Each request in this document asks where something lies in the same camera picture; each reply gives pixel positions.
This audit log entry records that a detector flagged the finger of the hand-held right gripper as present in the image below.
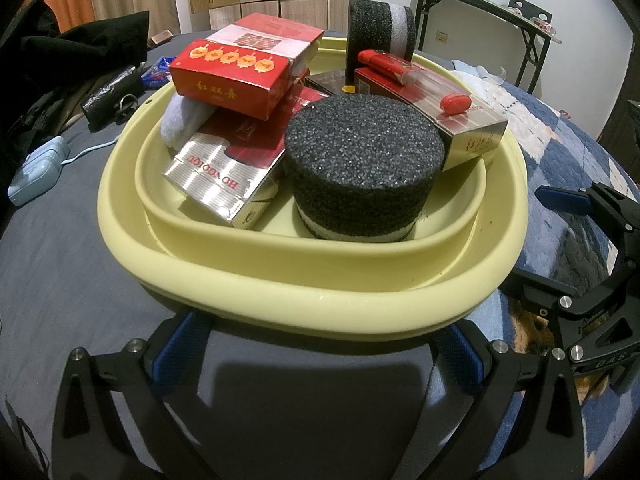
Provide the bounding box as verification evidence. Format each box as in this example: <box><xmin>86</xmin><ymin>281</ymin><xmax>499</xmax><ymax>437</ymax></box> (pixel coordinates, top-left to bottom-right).
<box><xmin>534</xmin><ymin>180</ymin><xmax>640</xmax><ymax>257</ymax></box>
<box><xmin>500</xmin><ymin>255</ymin><xmax>640</xmax><ymax>347</ymax></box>

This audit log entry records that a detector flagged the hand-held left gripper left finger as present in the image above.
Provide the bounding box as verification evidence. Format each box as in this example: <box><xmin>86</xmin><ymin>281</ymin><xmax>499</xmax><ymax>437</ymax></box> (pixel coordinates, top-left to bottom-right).
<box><xmin>50</xmin><ymin>310</ymin><xmax>213</xmax><ymax>480</ymax></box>

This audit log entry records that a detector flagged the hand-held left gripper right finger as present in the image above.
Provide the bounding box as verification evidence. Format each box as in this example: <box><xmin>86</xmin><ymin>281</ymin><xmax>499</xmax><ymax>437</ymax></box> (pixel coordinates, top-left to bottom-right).
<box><xmin>432</xmin><ymin>322</ymin><xmax>586</xmax><ymax>480</ymax></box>

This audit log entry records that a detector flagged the red gold cigarette box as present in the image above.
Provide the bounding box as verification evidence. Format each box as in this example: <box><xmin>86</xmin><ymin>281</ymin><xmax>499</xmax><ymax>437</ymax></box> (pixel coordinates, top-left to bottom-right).
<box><xmin>354</xmin><ymin>66</ymin><xmax>510</xmax><ymax>173</ymax></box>

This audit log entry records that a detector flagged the red lighter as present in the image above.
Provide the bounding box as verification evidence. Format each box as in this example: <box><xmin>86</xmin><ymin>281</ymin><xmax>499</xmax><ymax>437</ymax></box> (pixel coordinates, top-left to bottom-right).
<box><xmin>357</xmin><ymin>49</ymin><xmax>473</xmax><ymax>116</ymax></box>

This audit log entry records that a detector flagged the yellow plastic basin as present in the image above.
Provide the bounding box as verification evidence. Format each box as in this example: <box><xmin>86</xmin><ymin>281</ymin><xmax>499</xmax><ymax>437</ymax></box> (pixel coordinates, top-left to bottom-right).
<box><xmin>97</xmin><ymin>35</ymin><xmax>528</xmax><ymax>336</ymax></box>

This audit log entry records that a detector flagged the red silver cigarette box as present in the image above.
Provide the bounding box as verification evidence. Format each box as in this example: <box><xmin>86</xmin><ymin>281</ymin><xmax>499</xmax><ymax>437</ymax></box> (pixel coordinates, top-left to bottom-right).
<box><xmin>161</xmin><ymin>82</ymin><xmax>331</xmax><ymax>231</ymax></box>

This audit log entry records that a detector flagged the black foam disc white band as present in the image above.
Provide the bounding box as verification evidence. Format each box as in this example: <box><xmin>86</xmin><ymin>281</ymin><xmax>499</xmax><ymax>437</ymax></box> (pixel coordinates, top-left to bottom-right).
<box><xmin>284</xmin><ymin>95</ymin><xmax>447</xmax><ymax>245</ymax></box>
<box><xmin>346</xmin><ymin>0</ymin><xmax>417</xmax><ymax>91</ymax></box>

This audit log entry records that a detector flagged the white towel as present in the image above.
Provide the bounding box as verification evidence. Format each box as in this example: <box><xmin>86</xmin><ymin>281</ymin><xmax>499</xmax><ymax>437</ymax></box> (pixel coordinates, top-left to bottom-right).
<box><xmin>160</xmin><ymin>96</ymin><xmax>216</xmax><ymax>153</ymax></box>

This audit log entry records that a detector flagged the dark box orange print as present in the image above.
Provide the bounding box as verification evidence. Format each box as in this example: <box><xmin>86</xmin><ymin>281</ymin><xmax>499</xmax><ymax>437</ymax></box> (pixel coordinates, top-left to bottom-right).
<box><xmin>305</xmin><ymin>70</ymin><xmax>358</xmax><ymax>98</ymax></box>

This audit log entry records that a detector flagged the red lantern print cigarette box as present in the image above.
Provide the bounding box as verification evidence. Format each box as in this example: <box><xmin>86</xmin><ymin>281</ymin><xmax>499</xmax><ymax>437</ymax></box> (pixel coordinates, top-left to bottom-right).
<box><xmin>169</xmin><ymin>14</ymin><xmax>325</xmax><ymax>121</ymax></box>

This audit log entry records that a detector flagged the blue checked blanket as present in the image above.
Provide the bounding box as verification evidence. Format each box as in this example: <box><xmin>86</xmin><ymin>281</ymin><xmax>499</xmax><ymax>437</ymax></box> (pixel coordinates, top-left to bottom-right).
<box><xmin>445</xmin><ymin>57</ymin><xmax>640</xmax><ymax>480</ymax></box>

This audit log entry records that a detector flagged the dark door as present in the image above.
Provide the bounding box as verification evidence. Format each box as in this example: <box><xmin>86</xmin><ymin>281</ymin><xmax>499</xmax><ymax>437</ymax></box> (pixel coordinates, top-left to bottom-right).
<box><xmin>600</xmin><ymin>95</ymin><xmax>640</xmax><ymax>158</ymax></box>

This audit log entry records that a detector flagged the clear plastic wrapper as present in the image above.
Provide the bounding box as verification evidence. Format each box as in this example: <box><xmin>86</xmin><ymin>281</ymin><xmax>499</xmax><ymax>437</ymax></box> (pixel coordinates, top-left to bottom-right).
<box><xmin>475</xmin><ymin>62</ymin><xmax>508</xmax><ymax>86</ymax></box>

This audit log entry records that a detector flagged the white cloth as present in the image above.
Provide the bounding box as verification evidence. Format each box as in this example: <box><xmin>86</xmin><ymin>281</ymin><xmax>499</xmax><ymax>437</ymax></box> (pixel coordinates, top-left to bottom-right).
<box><xmin>450</xmin><ymin>57</ymin><xmax>481</xmax><ymax>81</ymax></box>

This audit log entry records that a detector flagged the black chair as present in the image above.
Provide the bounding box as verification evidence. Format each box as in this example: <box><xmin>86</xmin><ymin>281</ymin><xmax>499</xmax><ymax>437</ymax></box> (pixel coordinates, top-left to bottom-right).
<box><xmin>507</xmin><ymin>0</ymin><xmax>553</xmax><ymax>26</ymax></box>

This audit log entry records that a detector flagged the black folding table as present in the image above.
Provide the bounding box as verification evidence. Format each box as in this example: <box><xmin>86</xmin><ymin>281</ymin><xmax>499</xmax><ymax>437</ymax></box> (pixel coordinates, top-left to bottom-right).
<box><xmin>402</xmin><ymin>0</ymin><xmax>563</xmax><ymax>96</ymax></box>

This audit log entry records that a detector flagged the black plastic bag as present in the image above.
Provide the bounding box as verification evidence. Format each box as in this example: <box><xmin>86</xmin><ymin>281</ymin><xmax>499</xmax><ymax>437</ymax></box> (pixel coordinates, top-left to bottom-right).
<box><xmin>80</xmin><ymin>65</ymin><xmax>146</xmax><ymax>133</ymax></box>

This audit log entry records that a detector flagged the blue packet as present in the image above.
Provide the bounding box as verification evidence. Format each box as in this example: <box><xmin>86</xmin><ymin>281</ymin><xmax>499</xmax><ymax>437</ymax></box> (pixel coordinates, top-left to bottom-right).
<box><xmin>141</xmin><ymin>55</ymin><xmax>173</xmax><ymax>86</ymax></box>

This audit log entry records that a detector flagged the black jacket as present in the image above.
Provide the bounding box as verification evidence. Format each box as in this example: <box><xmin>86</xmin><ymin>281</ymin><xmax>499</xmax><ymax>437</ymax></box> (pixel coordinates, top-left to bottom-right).
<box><xmin>0</xmin><ymin>0</ymin><xmax>151</xmax><ymax>131</ymax></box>

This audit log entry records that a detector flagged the light blue cable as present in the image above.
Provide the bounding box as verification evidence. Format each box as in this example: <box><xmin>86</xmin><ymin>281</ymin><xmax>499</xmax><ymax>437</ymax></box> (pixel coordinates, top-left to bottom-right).
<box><xmin>60</xmin><ymin>132</ymin><xmax>121</xmax><ymax>166</ymax></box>

